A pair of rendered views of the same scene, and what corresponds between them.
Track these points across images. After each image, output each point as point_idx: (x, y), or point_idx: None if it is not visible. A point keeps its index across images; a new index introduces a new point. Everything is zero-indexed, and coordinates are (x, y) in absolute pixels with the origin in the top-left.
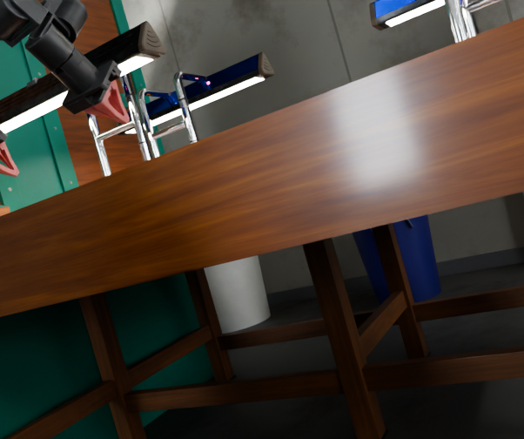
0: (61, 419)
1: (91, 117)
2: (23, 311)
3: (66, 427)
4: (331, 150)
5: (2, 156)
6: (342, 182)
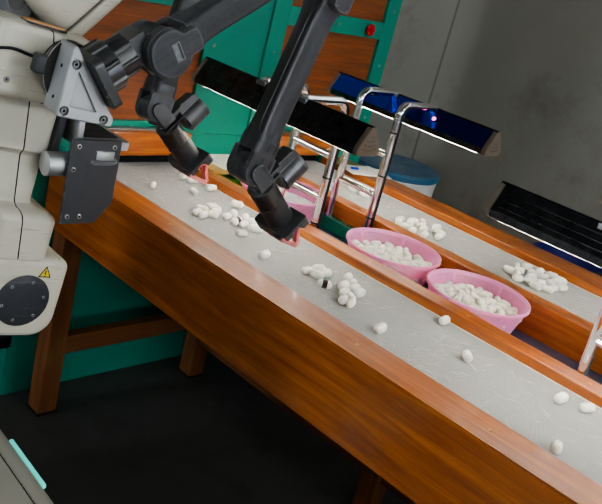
0: (145, 329)
1: None
2: None
3: (146, 336)
4: (383, 417)
5: (201, 166)
6: (377, 438)
